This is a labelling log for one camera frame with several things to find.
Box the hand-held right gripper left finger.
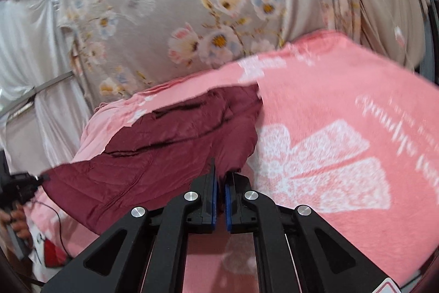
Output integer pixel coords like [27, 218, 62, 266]
[41, 158, 218, 293]

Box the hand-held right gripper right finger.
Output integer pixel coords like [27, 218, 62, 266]
[224, 172, 400, 293]

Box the maroon quilted jacket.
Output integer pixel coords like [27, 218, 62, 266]
[41, 84, 264, 235]

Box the person's left hand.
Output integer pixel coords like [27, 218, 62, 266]
[0, 202, 32, 241]

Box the white satin curtain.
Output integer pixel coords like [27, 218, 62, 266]
[0, 0, 94, 177]

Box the pink printed blanket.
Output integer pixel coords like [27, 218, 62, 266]
[26, 30, 439, 293]

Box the black cable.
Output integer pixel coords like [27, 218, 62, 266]
[32, 199, 69, 257]

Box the metal rail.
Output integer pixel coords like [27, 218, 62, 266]
[0, 71, 76, 118]

